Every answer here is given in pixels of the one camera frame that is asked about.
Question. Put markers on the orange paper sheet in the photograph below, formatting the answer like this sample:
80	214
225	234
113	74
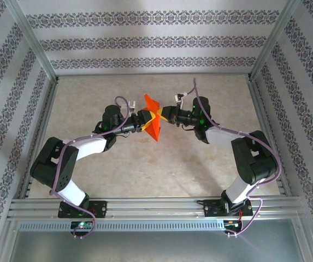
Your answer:
153	133

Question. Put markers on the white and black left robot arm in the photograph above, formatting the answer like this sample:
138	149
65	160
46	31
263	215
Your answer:
63	163

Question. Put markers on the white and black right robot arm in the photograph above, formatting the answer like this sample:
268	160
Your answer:
254	163

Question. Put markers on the grey metal sheet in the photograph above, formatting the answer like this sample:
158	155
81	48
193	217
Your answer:
156	245

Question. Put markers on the aluminium rear rail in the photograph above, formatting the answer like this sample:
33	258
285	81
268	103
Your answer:
153	74

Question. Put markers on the aluminium side rail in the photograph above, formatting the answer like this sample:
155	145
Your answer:
260	109
47	109

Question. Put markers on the aluminium mounting rail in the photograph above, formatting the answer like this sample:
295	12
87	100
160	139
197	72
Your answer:
150	207

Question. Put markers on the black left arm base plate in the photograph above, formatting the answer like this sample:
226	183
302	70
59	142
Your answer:
99	208

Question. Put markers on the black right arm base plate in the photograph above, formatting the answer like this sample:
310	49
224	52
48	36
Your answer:
213	208

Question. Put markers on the aluminium frame post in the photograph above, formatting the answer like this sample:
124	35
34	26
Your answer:
272	41
33	41

